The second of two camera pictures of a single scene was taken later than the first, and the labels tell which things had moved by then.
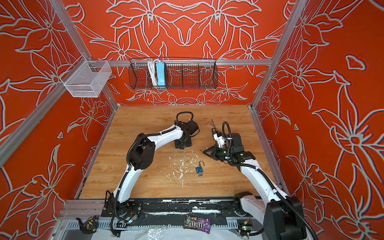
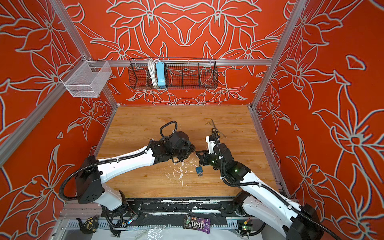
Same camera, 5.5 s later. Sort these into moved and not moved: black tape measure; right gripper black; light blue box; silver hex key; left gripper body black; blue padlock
Moved: left gripper body black; right gripper black
Not moved: blue padlock; light blue box; silver hex key; black tape measure
